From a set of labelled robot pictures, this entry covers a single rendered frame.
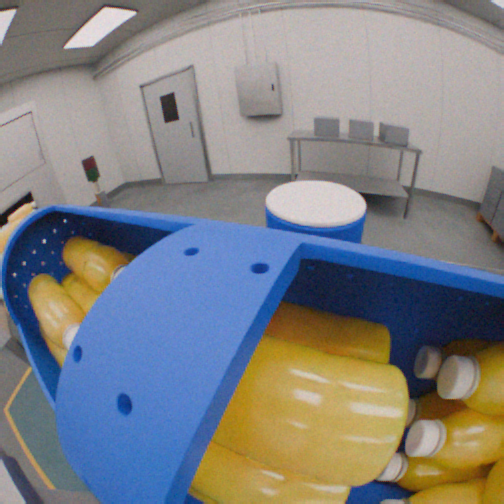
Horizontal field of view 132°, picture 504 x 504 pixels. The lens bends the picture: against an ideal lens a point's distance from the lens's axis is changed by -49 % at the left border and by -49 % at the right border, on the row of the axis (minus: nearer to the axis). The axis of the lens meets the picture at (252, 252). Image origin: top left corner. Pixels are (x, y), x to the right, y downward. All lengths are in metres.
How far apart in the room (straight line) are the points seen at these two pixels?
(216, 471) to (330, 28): 3.70
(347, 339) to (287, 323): 0.04
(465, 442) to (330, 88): 3.44
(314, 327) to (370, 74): 3.45
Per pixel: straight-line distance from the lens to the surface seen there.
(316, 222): 0.49
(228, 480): 0.15
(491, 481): 0.30
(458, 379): 0.21
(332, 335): 0.16
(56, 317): 0.32
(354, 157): 3.53
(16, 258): 0.49
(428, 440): 0.24
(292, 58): 3.53
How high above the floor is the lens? 1.29
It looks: 38 degrees down
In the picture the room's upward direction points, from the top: 8 degrees counter-clockwise
